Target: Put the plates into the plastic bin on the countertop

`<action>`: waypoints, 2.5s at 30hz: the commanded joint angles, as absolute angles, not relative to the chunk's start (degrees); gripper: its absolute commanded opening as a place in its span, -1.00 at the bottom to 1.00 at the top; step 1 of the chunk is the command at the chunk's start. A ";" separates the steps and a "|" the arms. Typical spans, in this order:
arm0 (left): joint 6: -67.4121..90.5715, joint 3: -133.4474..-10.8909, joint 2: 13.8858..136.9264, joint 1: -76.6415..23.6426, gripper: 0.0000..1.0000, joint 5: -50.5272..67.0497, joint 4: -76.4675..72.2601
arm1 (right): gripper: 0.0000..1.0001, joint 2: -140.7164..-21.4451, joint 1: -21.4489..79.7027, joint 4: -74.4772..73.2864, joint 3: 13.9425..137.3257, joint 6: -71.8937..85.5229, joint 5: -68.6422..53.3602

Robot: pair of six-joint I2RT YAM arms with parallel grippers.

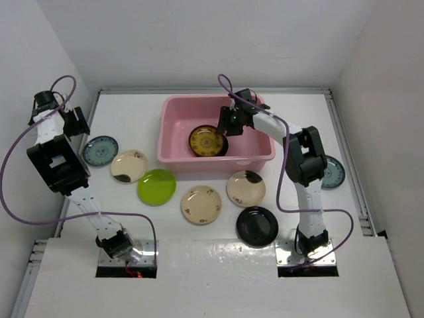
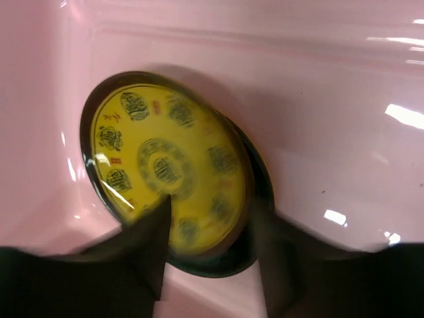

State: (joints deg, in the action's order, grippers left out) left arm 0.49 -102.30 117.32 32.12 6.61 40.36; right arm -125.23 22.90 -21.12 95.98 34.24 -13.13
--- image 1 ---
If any black plate front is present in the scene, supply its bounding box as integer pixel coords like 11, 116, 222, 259
236, 206, 279, 248

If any purple cable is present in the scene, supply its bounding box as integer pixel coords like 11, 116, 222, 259
217, 74, 354, 269
0, 76, 158, 266

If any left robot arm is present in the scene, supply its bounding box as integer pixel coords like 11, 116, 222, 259
26, 91, 134, 262

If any cream floral plate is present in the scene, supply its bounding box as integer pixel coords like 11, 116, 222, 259
180, 185, 223, 225

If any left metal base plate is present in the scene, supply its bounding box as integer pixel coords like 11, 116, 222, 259
97, 239, 158, 267

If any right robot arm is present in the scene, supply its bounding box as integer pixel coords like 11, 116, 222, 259
217, 89, 329, 258

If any pink plastic bin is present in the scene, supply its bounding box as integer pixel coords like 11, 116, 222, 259
157, 94, 276, 173

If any metal base plate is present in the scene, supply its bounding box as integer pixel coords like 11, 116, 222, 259
274, 240, 337, 268
97, 239, 158, 267

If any cream plate black brushstroke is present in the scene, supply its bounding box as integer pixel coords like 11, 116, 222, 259
227, 170, 266, 207

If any lime green plate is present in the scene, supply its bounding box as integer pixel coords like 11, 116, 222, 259
137, 169, 176, 206

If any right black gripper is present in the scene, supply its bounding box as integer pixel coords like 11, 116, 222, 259
216, 106, 244, 136

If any blue patterned plate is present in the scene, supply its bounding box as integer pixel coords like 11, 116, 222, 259
321, 156, 346, 189
81, 135, 119, 167

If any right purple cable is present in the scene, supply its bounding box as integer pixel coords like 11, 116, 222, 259
217, 74, 354, 269

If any blue patterned plate right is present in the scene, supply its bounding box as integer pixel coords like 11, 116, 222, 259
321, 156, 346, 189

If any blue patterned plate left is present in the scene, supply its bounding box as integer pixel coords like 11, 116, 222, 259
81, 135, 119, 167

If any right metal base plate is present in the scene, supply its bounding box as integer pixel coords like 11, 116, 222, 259
274, 240, 337, 268

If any cream plate left brushstroke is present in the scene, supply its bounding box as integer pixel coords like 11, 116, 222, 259
111, 150, 148, 184

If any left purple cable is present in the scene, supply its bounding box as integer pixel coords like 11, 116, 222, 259
0, 76, 158, 266

